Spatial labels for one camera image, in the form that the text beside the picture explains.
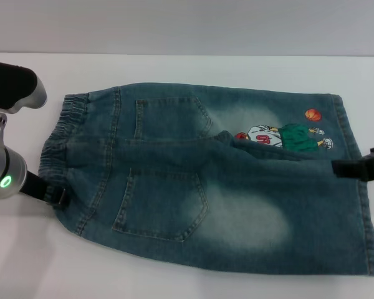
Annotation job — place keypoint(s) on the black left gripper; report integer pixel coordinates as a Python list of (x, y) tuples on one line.
[(34, 187)]

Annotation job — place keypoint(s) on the blue denim shorts with cartoon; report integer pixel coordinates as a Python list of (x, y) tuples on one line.
[(180, 193)]

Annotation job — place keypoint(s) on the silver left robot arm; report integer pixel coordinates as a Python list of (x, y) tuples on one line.
[(4, 168)]

